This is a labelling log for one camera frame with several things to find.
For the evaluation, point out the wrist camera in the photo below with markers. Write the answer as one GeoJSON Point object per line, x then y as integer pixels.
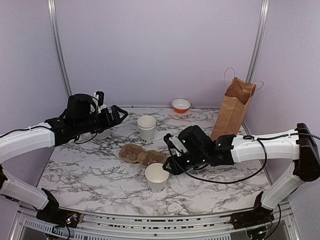
{"type": "Point", "coordinates": [98, 96]}
{"type": "Point", "coordinates": [174, 144]}

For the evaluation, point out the stacked white paper cups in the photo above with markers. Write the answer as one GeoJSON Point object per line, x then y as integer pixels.
{"type": "Point", "coordinates": [146, 125]}

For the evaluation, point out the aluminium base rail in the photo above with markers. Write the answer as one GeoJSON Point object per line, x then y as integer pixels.
{"type": "Point", "coordinates": [102, 226]}

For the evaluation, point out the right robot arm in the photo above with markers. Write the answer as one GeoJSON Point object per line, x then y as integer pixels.
{"type": "Point", "coordinates": [194, 149]}

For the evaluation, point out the aluminium frame post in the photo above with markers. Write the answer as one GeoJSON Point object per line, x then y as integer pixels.
{"type": "Point", "coordinates": [261, 28]}
{"type": "Point", "coordinates": [58, 47]}

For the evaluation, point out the right aluminium frame post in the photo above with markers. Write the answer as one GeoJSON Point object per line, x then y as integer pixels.
{"type": "Point", "coordinates": [261, 28]}

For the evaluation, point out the white cylindrical straw holder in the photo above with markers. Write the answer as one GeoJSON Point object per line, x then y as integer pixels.
{"type": "Point", "coordinates": [103, 135]}

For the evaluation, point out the orange and white bowl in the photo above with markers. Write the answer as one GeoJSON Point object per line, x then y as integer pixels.
{"type": "Point", "coordinates": [180, 105]}

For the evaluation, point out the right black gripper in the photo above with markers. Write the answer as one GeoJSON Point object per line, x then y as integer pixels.
{"type": "Point", "coordinates": [176, 169]}

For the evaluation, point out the left aluminium frame post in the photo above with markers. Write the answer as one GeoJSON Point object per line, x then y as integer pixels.
{"type": "Point", "coordinates": [58, 47]}

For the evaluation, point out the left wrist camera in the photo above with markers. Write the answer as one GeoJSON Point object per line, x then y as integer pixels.
{"type": "Point", "coordinates": [98, 96]}

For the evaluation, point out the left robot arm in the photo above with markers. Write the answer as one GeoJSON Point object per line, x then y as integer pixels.
{"type": "Point", "coordinates": [84, 114]}

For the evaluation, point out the brown paper bag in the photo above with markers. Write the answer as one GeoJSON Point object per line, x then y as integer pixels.
{"type": "Point", "coordinates": [235, 104]}

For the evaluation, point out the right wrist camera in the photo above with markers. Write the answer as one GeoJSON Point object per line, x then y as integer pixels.
{"type": "Point", "coordinates": [174, 144]}

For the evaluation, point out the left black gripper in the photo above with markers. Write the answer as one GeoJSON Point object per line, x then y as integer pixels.
{"type": "Point", "coordinates": [109, 122]}

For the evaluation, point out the brown cardboard cup carrier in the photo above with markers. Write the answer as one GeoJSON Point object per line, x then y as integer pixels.
{"type": "Point", "coordinates": [132, 153]}

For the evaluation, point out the white paper cup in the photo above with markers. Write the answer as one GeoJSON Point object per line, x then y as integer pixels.
{"type": "Point", "coordinates": [156, 177]}

